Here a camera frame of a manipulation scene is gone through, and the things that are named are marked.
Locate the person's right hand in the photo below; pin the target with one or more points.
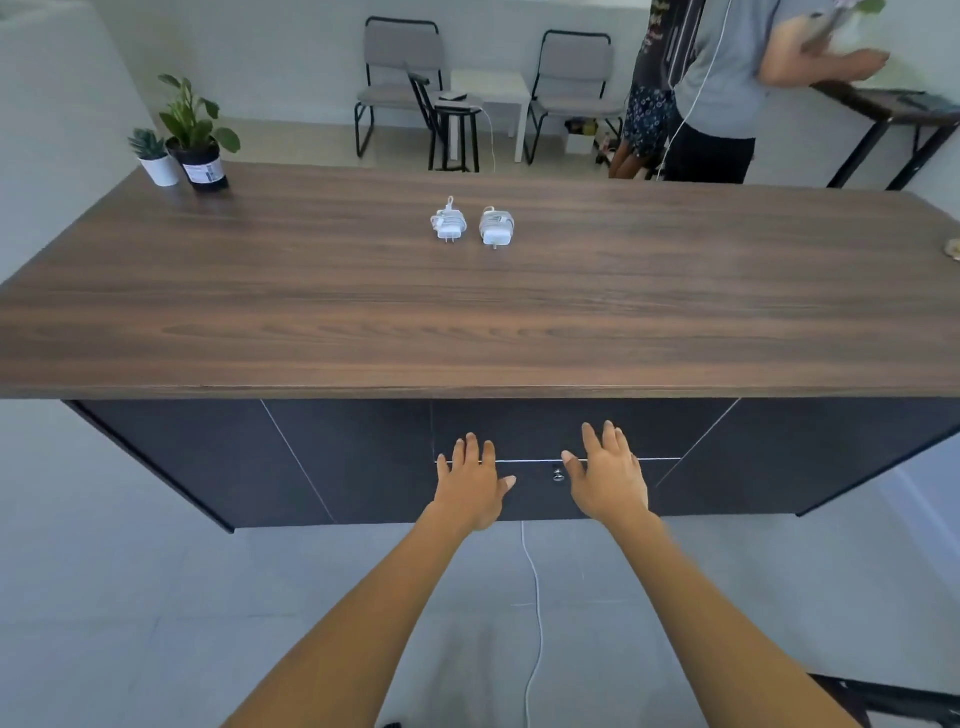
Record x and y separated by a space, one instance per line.
611 484

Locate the person's left hand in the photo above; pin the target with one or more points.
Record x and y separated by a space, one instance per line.
469 491

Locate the white drawer with dark front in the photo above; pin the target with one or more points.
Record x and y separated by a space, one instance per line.
536 499

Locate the white charger adapter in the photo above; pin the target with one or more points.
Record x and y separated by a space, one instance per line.
496 238
450 232

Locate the person's right forearm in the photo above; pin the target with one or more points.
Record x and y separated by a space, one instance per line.
720 637

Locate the person's left forearm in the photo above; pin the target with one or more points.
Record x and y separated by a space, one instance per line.
352 645

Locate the dark grey desk cabinet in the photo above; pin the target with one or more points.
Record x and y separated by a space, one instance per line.
225 457

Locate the small white box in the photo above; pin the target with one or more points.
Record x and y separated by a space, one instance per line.
579 144

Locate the black bar stool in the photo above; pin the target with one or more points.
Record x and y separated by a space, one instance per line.
457 112

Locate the dark flat device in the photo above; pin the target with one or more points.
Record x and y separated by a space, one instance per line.
452 96

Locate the white side table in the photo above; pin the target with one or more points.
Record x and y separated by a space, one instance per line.
495 86

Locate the green plant in black pot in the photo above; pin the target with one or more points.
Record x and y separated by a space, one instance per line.
202 172

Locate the grey folding chair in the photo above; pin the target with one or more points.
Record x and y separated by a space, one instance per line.
401 49
577 60

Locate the succulent in white pot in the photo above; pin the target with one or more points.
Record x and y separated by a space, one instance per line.
161 171

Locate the black metal desk frame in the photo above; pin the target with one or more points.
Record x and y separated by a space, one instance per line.
885 109

